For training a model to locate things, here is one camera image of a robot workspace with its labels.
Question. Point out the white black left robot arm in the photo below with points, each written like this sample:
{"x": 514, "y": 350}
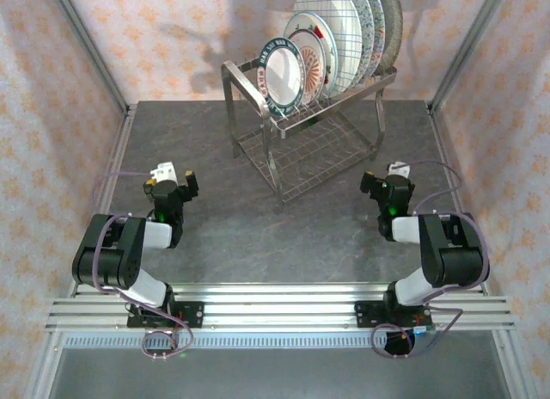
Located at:
{"x": 107, "y": 253}

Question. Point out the green rim lettered plate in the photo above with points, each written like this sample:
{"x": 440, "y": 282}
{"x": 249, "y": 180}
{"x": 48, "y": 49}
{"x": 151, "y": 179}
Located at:
{"x": 281, "y": 76}

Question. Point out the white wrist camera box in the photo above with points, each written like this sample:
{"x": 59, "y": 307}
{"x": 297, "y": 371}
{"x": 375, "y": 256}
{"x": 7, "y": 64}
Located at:
{"x": 165, "y": 171}
{"x": 399, "y": 169}

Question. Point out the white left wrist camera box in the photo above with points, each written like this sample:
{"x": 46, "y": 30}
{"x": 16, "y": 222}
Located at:
{"x": 165, "y": 171}

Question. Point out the blue speckled plate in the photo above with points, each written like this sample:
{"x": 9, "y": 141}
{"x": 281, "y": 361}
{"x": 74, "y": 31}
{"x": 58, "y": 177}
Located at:
{"x": 368, "y": 33}

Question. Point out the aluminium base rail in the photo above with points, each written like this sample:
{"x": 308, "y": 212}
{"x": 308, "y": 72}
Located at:
{"x": 275, "y": 306}

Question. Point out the colourful squiggle pattern plate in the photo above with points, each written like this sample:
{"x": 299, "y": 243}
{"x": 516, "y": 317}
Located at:
{"x": 379, "y": 33}

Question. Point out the textured glass plate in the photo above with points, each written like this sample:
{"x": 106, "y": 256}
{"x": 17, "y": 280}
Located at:
{"x": 393, "y": 29}

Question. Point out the small green circuit board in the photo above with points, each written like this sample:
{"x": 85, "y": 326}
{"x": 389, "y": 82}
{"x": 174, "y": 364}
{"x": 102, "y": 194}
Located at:
{"x": 423, "y": 329}

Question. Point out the stainless steel dish rack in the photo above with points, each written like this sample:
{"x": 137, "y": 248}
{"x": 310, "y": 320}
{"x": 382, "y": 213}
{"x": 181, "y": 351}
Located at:
{"x": 229, "y": 111}

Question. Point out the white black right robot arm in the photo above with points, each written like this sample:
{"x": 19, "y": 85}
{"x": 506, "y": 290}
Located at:
{"x": 451, "y": 253}

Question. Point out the blue grid pattern plate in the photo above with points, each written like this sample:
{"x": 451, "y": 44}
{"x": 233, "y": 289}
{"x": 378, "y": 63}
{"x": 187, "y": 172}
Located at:
{"x": 344, "y": 16}

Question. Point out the aluminium frame post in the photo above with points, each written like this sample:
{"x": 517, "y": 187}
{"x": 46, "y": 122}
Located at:
{"x": 469, "y": 42}
{"x": 86, "y": 42}

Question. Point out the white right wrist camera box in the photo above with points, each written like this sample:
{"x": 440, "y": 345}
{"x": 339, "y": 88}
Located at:
{"x": 399, "y": 169}

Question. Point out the strawberry print blue rim plate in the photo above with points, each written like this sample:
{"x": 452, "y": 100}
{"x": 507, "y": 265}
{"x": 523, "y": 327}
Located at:
{"x": 311, "y": 20}

